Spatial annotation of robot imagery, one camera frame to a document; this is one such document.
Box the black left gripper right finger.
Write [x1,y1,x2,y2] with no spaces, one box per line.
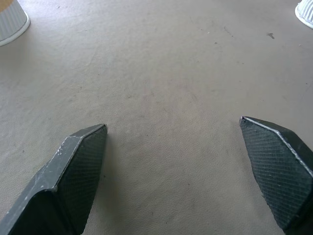
[239,116,313,235]

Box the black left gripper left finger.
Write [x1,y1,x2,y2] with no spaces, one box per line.
[0,123,108,235]

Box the white ribbed paper cup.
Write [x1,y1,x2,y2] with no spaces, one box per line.
[294,0,313,29]
[0,0,31,47]

